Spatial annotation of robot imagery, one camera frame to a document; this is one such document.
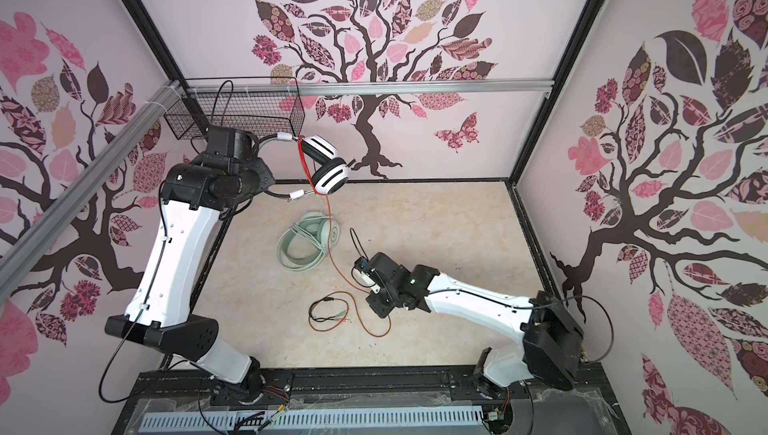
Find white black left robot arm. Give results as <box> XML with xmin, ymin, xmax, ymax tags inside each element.
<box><xmin>105</xmin><ymin>126</ymin><xmax>274</xmax><ymax>385</ymax></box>

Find white slotted cable duct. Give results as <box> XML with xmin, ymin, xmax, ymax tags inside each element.
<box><xmin>134</xmin><ymin>406</ymin><xmax>485</xmax><ymax>434</ymax></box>

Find white black headphones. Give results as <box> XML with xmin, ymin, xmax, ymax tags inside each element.
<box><xmin>256</xmin><ymin>132</ymin><xmax>349</xmax><ymax>196</ymax></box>

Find aluminium rail wall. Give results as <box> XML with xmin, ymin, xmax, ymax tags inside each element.
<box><xmin>187</xmin><ymin>77</ymin><xmax>554</xmax><ymax>97</ymax></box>
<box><xmin>1</xmin><ymin>80</ymin><xmax>182</xmax><ymax>300</ymax></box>

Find mint green headphones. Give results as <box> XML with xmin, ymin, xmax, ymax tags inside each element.
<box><xmin>275</xmin><ymin>211</ymin><xmax>340</xmax><ymax>272</ymax></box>

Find black wire basket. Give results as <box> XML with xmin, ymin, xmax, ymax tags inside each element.
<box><xmin>164</xmin><ymin>75</ymin><xmax>305</xmax><ymax>140</ymax></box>

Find red headphone cable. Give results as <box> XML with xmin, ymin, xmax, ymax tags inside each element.
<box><xmin>298</xmin><ymin>136</ymin><xmax>393</xmax><ymax>339</ymax></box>

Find aluminium rail left wall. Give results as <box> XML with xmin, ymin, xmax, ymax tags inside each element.
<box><xmin>1</xmin><ymin>80</ymin><xmax>182</xmax><ymax>300</ymax></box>

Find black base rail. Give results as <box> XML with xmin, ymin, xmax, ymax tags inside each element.
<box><xmin>128</xmin><ymin>364</ymin><xmax>601</xmax><ymax>409</ymax></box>

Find aluminium rail back wall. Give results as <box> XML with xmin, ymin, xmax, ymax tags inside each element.
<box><xmin>187</xmin><ymin>77</ymin><xmax>554</xmax><ymax>97</ymax></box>

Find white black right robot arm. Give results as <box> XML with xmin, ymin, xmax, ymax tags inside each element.
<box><xmin>352</xmin><ymin>252</ymin><xmax>584</xmax><ymax>398</ymax></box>

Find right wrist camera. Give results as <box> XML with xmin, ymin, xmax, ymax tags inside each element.
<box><xmin>351</xmin><ymin>257</ymin><xmax>377</xmax><ymax>289</ymax></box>

